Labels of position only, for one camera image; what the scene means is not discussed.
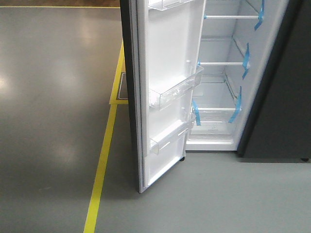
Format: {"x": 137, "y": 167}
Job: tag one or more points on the blue tape strip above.
{"x": 238, "y": 107}
{"x": 245, "y": 63}
{"x": 260, "y": 16}
{"x": 196, "y": 112}

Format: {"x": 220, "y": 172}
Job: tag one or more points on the clear lower door bin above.
{"x": 171, "y": 133}

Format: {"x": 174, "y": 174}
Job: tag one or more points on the clear crisper drawer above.
{"x": 215, "y": 115}

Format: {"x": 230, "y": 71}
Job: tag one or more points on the fridge door white inside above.
{"x": 161, "y": 41}

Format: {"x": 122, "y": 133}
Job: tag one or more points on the clear upper door bin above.
{"x": 163, "y": 5}

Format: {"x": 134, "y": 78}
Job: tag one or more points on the dark grey fridge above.
{"x": 274, "y": 123}

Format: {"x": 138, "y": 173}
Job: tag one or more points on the clear middle door bin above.
{"x": 163, "y": 93}

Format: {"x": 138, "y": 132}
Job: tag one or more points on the blue tape strip middle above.
{"x": 245, "y": 63}

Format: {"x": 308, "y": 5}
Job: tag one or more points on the clear door bin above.
{"x": 163, "y": 5}
{"x": 171, "y": 133}
{"x": 163, "y": 93}

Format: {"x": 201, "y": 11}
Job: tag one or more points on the blue tape strip top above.
{"x": 260, "y": 16}

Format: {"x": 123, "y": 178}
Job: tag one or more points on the blue tape strip lower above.
{"x": 238, "y": 107}

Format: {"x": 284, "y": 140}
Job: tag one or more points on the dark floor label plate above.
{"x": 122, "y": 90}

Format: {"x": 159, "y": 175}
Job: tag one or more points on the blue tape strip left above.
{"x": 196, "y": 112}

